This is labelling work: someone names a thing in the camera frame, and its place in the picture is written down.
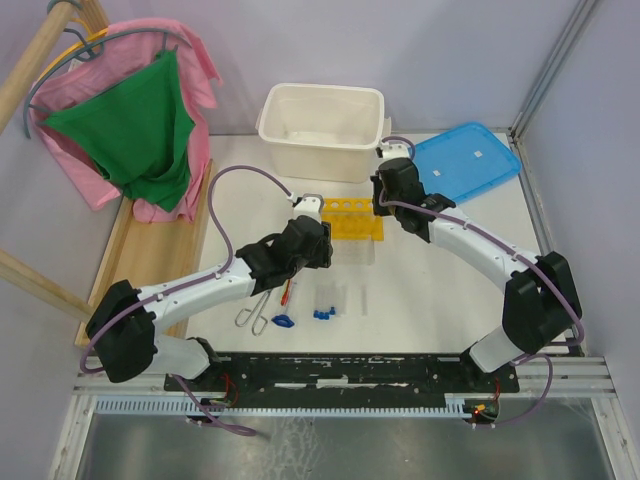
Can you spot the small green circuit board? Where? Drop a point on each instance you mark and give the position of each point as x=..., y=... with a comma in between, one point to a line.
x=488, y=411

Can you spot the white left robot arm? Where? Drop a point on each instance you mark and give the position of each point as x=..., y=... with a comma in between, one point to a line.
x=127, y=329

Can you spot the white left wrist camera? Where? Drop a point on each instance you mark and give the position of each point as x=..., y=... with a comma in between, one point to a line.
x=309, y=205

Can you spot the blue capped test tube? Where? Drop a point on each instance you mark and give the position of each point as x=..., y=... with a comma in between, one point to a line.
x=320, y=303

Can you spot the clear test tube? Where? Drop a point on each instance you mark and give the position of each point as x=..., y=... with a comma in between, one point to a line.
x=364, y=300

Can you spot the grey clothes hanger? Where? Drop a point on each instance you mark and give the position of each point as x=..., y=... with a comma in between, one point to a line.
x=89, y=52

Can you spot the blue plastic bin lid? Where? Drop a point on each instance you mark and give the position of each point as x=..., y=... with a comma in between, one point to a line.
x=465, y=162

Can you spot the pink shirt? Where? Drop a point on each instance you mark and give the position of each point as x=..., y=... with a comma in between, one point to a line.
x=123, y=57

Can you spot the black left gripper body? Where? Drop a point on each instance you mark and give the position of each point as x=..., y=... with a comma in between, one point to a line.
x=320, y=257

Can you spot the yellow clothes hanger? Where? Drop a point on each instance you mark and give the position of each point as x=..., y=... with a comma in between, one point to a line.
x=92, y=35

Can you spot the grey slotted cable duct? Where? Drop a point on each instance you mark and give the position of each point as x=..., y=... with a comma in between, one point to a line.
x=181, y=405

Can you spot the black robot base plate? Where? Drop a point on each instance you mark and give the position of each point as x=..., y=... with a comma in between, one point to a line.
x=332, y=381

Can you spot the metal crucible tongs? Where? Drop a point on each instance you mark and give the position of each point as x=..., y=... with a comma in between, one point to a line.
x=254, y=317

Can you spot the wooden clothes rack frame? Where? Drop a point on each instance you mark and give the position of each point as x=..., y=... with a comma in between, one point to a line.
x=142, y=253

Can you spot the yellow test tube rack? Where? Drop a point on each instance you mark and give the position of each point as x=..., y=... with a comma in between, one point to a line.
x=352, y=219

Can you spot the white plastic storage bin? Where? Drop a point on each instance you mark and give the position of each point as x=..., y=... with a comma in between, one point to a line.
x=322, y=132

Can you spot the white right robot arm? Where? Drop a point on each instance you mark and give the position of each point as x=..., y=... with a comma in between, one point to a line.
x=540, y=296

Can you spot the green shirt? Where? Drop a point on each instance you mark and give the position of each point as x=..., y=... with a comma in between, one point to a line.
x=136, y=133

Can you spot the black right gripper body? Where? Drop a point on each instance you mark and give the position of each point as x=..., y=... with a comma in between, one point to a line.
x=378, y=208

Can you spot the red orange stirring rod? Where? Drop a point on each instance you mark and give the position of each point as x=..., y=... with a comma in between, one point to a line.
x=286, y=293

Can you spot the aluminium frame post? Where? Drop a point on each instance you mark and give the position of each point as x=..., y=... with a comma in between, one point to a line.
x=568, y=39

